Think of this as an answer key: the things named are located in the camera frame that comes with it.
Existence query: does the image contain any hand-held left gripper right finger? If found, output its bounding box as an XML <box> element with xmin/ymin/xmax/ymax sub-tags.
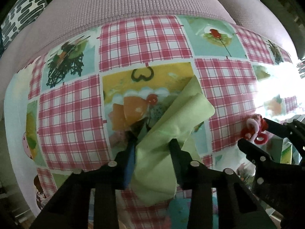
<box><xmin>169</xmin><ymin>139</ymin><xmax>274</xmax><ymax>229</ymax></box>

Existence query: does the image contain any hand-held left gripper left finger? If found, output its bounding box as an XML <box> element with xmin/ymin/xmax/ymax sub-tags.
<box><xmin>31</xmin><ymin>136</ymin><xmax>138</xmax><ymax>229</ymax></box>

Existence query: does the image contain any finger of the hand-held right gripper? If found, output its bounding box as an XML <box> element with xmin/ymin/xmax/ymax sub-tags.
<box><xmin>238</xmin><ymin>139</ymin><xmax>275</xmax><ymax>166</ymax></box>
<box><xmin>262</xmin><ymin>118</ymin><xmax>305</xmax><ymax>144</ymax></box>

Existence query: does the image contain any red pipe cleaner ornament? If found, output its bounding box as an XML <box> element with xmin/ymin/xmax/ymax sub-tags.
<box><xmin>241</xmin><ymin>114</ymin><xmax>268</xmax><ymax>145</ymax></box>

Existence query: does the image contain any light green cloth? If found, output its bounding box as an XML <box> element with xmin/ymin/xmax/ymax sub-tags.
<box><xmin>130</xmin><ymin>75</ymin><xmax>216</xmax><ymax>207</ymax></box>

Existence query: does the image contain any teal wipes packet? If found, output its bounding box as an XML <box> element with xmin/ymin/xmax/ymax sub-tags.
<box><xmin>167</xmin><ymin>196</ymin><xmax>198</xmax><ymax>229</ymax></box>

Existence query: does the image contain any pink checked picture tablecloth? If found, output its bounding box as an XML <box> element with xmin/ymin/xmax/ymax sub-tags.
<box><xmin>5</xmin><ymin>15</ymin><xmax>305</xmax><ymax>229</ymax></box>

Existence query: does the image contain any grey sofa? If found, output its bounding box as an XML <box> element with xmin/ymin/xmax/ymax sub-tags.
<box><xmin>260</xmin><ymin>0</ymin><xmax>305</xmax><ymax>60</ymax></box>

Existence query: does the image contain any pink sofa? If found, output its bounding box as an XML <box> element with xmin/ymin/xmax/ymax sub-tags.
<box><xmin>0</xmin><ymin>0</ymin><xmax>296</xmax><ymax>115</ymax></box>

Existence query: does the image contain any black and white patterned cushion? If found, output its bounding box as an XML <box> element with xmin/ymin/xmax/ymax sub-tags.
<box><xmin>1</xmin><ymin>0</ymin><xmax>47</xmax><ymax>47</ymax></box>

